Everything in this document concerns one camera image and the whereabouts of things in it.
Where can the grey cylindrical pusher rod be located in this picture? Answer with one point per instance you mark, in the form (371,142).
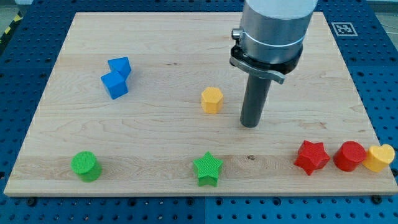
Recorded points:
(254,99)

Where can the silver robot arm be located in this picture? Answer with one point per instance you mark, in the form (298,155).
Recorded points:
(268,45)

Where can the yellow hexagon block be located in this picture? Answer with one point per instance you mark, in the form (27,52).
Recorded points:
(212,100)

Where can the yellow heart block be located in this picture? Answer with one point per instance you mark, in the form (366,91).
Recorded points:
(379,157)

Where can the red star block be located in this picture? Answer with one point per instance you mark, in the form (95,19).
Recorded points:
(311,156)

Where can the green star block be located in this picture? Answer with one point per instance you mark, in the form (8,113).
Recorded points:
(208,169)

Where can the fiducial marker tag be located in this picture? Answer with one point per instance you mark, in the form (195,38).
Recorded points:
(344,29)

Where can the red cylinder block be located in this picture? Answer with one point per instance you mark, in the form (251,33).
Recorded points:
(349,156)

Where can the wooden board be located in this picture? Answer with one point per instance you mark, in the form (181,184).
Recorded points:
(147,139)

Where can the blue triangle block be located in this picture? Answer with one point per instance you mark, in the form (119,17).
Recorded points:
(121,65)

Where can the blue cube block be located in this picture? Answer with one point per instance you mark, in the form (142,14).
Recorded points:
(114,84)

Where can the green cylinder block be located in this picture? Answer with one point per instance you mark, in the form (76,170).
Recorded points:
(86,166)

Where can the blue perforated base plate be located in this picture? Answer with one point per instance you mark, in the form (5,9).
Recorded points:
(29,57)

